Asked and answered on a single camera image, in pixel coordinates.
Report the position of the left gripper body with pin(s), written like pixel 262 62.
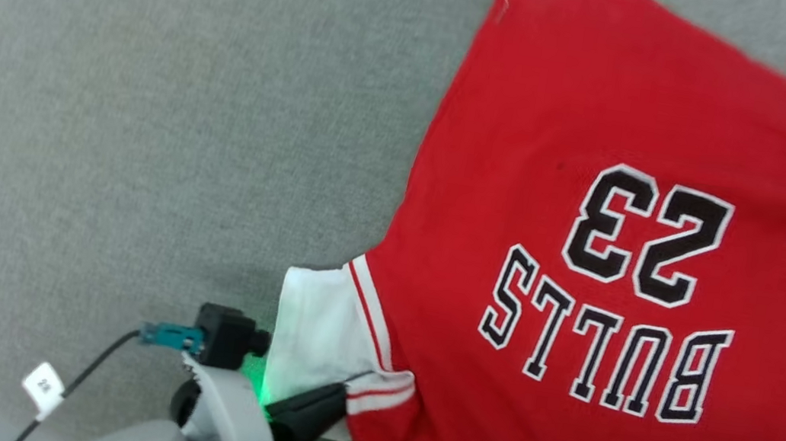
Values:
pixel 229 428

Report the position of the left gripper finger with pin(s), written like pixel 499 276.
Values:
pixel 308 412

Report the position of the red Bulls basketball jersey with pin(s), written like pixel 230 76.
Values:
pixel 608 112

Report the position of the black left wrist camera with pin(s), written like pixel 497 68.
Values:
pixel 227 336

